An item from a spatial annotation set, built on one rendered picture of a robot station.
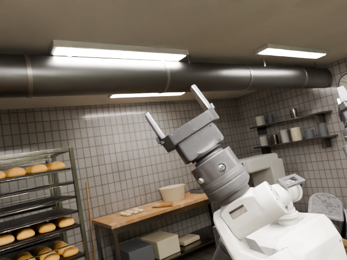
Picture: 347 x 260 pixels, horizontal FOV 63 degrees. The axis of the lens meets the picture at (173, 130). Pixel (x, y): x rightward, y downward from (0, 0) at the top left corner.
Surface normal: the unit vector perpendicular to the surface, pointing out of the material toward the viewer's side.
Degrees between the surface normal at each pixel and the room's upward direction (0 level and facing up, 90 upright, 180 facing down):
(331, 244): 90
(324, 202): 34
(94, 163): 90
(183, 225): 90
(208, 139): 82
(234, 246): 73
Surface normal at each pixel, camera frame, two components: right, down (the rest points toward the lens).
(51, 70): 0.55, -0.09
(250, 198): -0.31, 0.00
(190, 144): 0.03, -0.22
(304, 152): -0.82, 0.10
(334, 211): -0.14, -0.87
